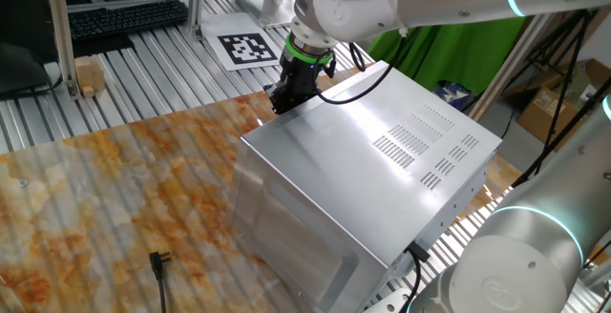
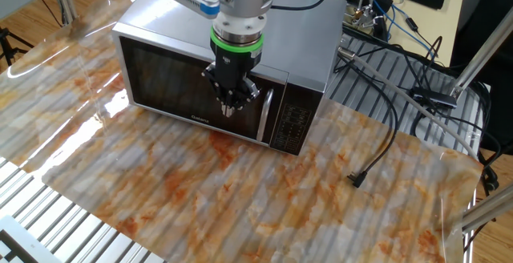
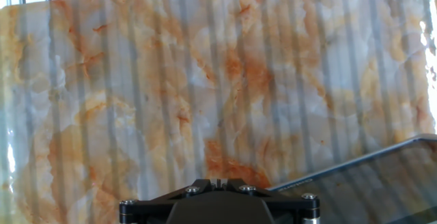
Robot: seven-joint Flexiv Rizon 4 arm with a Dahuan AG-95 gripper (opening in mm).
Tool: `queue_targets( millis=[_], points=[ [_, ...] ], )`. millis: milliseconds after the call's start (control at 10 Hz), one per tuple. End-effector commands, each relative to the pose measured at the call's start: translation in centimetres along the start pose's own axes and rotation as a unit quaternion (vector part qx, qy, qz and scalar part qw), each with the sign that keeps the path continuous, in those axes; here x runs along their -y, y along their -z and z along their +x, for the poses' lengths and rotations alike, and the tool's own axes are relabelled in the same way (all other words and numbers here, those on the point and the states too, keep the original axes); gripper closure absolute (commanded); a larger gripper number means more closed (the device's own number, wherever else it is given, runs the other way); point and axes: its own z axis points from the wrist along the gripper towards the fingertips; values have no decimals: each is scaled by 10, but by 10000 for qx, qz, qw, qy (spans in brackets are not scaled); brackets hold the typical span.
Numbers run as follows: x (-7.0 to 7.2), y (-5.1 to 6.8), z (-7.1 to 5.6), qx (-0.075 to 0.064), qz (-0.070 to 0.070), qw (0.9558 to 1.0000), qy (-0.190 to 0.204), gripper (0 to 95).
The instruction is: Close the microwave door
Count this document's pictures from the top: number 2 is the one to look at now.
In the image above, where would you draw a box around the beige desk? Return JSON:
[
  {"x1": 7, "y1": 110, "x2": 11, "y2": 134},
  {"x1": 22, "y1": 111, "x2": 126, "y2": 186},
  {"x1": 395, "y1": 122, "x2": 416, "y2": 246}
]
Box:
[{"x1": 384, "y1": 0, "x2": 468, "y2": 67}]

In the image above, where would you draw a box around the blue cable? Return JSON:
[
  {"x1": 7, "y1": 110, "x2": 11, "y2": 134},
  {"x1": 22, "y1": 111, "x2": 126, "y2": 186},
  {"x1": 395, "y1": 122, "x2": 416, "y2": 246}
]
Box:
[{"x1": 374, "y1": 0, "x2": 436, "y2": 54}]

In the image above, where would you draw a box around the black cable with inline adapter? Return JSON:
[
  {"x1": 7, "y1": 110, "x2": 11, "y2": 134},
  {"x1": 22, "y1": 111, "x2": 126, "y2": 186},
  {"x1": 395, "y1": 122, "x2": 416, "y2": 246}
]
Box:
[{"x1": 402, "y1": 14, "x2": 444, "y2": 62}]

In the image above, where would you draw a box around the marble pattern table mat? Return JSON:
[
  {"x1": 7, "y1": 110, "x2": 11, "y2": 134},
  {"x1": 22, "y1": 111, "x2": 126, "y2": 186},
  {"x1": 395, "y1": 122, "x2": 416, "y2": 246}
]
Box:
[{"x1": 0, "y1": 0, "x2": 484, "y2": 263}]

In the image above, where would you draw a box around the white calibration marker board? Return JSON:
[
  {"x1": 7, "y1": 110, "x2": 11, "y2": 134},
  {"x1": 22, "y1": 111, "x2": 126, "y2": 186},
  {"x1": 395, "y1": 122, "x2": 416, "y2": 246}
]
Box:
[{"x1": 0, "y1": 214, "x2": 61, "y2": 263}]

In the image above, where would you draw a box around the silver microwave oven body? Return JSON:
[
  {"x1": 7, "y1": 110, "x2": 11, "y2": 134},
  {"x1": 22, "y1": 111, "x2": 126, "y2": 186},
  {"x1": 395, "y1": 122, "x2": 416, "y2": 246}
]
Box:
[{"x1": 111, "y1": 0, "x2": 348, "y2": 156}]

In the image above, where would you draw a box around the metal clamp stand brass fitting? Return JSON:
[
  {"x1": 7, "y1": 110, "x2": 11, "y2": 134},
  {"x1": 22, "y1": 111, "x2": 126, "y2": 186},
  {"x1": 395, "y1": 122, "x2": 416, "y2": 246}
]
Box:
[{"x1": 342, "y1": 0, "x2": 388, "y2": 30}]

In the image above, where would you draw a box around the black glass microwave door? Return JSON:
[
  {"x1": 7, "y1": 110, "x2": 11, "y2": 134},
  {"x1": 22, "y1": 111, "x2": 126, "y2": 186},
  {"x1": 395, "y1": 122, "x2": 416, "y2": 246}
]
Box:
[{"x1": 111, "y1": 30, "x2": 289, "y2": 148}]

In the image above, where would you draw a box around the black cable with angled plug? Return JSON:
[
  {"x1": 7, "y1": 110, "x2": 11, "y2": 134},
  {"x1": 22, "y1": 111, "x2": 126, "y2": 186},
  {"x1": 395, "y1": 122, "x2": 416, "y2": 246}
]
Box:
[{"x1": 346, "y1": 54, "x2": 400, "y2": 188}]

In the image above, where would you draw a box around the aluminium frame bar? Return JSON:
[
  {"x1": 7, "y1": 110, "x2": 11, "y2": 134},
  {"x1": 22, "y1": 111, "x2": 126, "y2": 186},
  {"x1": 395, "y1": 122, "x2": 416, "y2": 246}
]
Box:
[{"x1": 460, "y1": 182, "x2": 513, "y2": 234}]

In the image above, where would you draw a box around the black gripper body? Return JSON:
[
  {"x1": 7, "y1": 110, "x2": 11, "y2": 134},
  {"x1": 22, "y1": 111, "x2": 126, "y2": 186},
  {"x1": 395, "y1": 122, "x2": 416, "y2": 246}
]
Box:
[{"x1": 214, "y1": 46, "x2": 264, "y2": 95}]

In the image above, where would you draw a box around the black usb hub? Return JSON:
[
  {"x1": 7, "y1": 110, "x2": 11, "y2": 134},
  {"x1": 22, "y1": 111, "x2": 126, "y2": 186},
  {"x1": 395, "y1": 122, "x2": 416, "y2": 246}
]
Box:
[{"x1": 410, "y1": 87, "x2": 458, "y2": 109}]

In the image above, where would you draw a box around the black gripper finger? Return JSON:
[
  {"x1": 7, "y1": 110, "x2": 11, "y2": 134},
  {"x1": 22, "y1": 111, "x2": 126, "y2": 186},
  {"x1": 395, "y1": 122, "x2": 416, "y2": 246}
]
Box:
[
  {"x1": 201, "y1": 63, "x2": 230, "y2": 118},
  {"x1": 228, "y1": 76, "x2": 261, "y2": 118}
]

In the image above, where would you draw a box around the black tripod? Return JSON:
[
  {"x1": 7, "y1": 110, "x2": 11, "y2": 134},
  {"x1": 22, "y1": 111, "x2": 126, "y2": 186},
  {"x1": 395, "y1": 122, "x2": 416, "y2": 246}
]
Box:
[{"x1": 0, "y1": 26, "x2": 35, "y2": 67}]

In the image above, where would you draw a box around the slanted aluminium frame post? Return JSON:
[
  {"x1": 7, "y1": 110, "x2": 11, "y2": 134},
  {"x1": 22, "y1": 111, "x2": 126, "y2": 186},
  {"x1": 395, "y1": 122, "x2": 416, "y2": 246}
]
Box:
[{"x1": 450, "y1": 6, "x2": 513, "y2": 98}]

